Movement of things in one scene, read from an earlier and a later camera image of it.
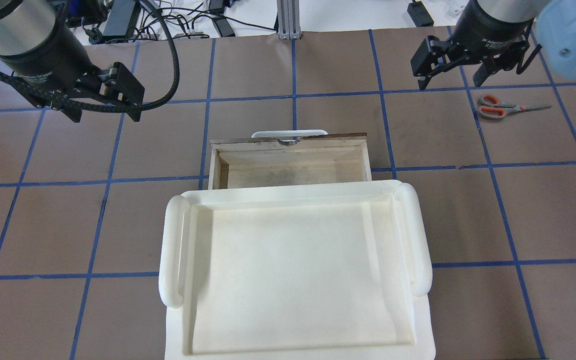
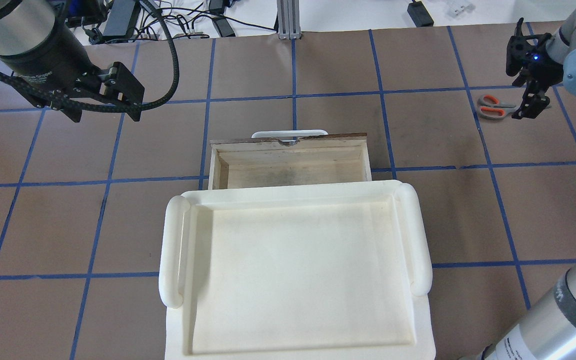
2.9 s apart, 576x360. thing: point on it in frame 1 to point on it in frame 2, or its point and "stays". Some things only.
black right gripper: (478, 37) to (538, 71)
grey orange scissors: (491, 107) stays
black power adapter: (419, 14) stays
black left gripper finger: (121, 87) stays
